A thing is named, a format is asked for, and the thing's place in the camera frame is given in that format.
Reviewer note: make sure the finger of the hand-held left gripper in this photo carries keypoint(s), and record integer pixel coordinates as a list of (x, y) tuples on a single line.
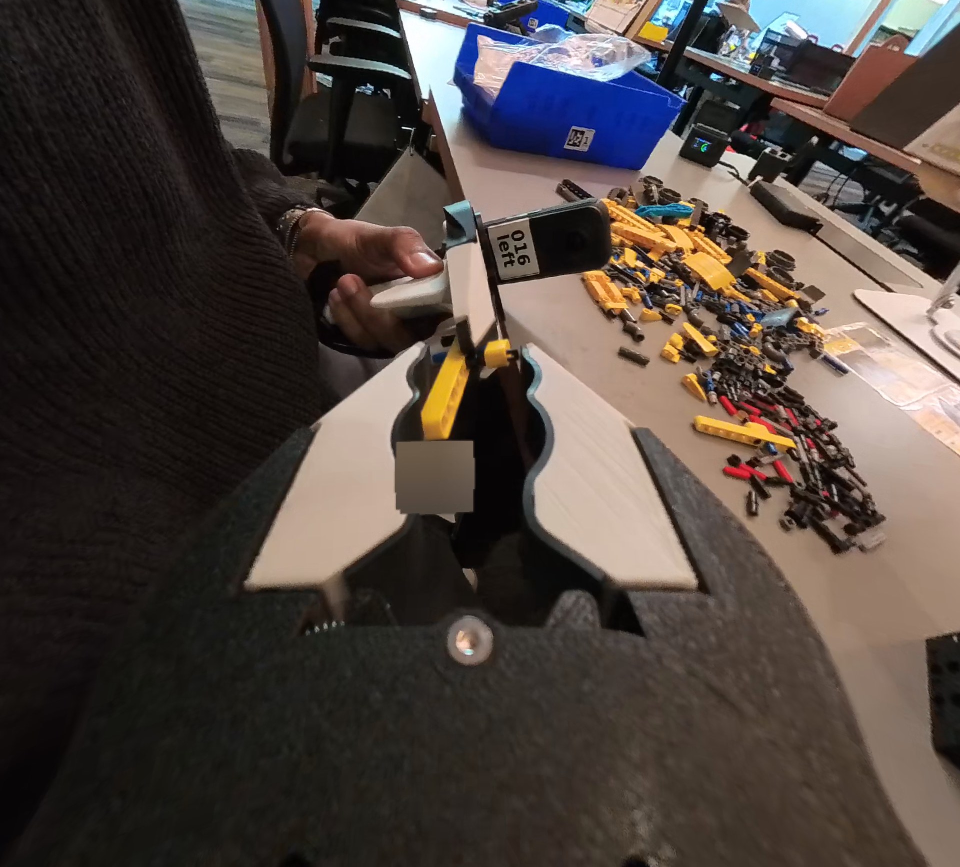
[(472, 297)]

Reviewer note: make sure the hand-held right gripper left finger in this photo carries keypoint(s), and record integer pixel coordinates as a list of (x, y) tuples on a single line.
[(337, 492)]

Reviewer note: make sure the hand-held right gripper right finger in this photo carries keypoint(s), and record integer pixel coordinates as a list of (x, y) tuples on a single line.
[(607, 499)]

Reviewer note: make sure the small yellow toy connector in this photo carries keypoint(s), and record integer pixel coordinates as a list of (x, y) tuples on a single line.
[(496, 354)]

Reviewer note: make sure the yellow toy beam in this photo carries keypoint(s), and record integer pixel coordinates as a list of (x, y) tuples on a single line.
[(444, 394), (739, 430)]

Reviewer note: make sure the person's left forearm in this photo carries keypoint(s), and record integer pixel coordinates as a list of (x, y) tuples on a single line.
[(262, 199)]

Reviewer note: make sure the person's left hand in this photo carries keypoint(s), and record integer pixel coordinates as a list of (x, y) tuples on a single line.
[(352, 244)]

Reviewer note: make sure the short black toy connector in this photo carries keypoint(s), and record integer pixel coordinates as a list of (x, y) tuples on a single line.
[(634, 356)]

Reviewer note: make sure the blue plastic bin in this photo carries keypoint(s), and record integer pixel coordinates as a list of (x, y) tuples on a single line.
[(540, 106)]

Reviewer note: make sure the pile of toy building pieces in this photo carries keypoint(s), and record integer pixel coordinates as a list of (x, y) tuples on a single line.
[(712, 267)]

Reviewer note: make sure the small black display device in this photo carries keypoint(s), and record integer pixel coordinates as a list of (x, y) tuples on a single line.
[(703, 147)]

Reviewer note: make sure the clear plastic bag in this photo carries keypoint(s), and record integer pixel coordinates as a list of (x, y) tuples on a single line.
[(570, 53)]

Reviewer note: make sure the black power adapter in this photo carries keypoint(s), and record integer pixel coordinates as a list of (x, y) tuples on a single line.
[(787, 207), (769, 166)]

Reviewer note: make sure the black office chair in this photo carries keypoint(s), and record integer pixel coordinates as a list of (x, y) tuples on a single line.
[(330, 124)]

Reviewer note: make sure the person's black knit sweater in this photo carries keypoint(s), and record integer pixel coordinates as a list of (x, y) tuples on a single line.
[(112, 282)]

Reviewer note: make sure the clear plastic packet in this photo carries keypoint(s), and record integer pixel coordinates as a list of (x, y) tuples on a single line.
[(892, 364)]

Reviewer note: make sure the white flat stand base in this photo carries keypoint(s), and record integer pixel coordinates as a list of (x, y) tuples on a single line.
[(900, 318)]

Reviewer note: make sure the black perforated box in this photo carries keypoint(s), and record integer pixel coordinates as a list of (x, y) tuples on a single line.
[(946, 694)]

